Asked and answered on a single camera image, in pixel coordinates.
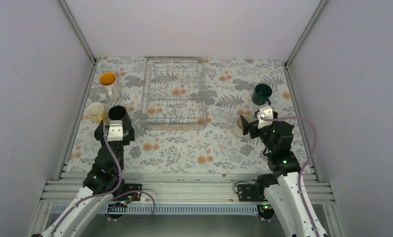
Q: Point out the aluminium frame post left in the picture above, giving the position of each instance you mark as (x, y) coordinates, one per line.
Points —
(76, 28)

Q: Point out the beige cup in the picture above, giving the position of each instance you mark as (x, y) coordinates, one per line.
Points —
(237, 127)

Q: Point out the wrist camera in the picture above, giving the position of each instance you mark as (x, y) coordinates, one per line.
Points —
(115, 131)
(264, 117)

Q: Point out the white floral mug orange inside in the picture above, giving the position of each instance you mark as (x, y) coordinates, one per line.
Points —
(110, 82)

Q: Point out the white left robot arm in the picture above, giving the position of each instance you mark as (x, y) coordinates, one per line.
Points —
(102, 183)

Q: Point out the metal wire dish rack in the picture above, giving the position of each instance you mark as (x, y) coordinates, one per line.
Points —
(175, 94)

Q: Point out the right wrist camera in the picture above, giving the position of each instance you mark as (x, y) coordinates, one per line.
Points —
(264, 117)

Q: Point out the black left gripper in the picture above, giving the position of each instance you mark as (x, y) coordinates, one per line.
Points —
(98, 135)

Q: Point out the black mug with white text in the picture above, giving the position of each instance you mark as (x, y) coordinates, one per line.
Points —
(120, 113)

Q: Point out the white slotted cable duct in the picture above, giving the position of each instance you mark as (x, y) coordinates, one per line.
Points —
(187, 209)

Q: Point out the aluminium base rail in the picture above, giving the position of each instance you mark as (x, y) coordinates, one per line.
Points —
(165, 188)

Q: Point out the dark teal mug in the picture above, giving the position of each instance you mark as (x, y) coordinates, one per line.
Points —
(261, 94)

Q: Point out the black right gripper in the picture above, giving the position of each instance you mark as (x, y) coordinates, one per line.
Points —
(252, 126)

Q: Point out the aluminium frame post right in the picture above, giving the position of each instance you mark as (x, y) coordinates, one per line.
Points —
(305, 33)

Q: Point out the yellow mug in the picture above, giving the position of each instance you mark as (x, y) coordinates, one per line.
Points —
(97, 113)

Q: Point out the aluminium frame post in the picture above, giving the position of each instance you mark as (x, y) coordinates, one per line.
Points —
(76, 28)
(305, 33)

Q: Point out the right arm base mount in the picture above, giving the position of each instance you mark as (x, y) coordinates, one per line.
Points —
(247, 192)

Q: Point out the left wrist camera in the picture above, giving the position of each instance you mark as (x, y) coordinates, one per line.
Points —
(115, 131)

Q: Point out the floral patterned table mat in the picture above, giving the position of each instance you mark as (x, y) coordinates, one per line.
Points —
(214, 149)

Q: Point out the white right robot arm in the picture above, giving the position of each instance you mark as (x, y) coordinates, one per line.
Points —
(284, 187)

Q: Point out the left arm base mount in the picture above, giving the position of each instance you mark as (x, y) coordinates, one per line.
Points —
(125, 199)

